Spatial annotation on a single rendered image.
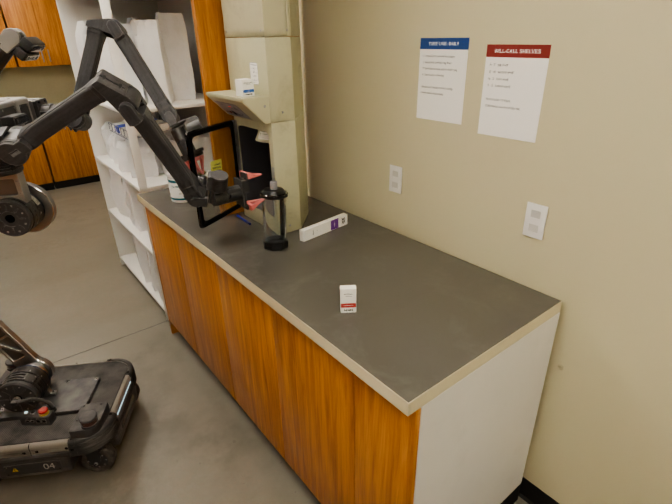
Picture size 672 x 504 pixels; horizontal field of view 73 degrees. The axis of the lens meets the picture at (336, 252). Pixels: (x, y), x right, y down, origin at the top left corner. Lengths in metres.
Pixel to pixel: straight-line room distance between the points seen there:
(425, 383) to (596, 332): 0.67
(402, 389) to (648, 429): 0.85
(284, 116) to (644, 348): 1.44
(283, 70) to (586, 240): 1.20
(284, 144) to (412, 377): 1.09
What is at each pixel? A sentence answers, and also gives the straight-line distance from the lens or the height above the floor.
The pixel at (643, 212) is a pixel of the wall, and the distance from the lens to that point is 1.47.
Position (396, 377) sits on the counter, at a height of 0.94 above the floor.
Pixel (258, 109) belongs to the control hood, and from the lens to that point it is 1.81.
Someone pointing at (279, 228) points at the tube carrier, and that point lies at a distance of 1.80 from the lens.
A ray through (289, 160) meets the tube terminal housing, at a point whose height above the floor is 1.25.
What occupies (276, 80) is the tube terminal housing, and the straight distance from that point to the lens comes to 1.85.
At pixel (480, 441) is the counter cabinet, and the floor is 0.58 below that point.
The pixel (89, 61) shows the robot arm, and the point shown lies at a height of 1.64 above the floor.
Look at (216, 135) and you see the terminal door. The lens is 2.02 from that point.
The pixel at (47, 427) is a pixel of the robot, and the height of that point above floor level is 0.24.
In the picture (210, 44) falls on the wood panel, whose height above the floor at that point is 1.69.
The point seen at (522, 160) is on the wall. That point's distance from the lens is 1.59.
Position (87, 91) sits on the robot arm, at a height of 1.59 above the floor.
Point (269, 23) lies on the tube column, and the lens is 1.84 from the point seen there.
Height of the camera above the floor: 1.72
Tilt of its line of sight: 26 degrees down
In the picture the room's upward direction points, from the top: 1 degrees counter-clockwise
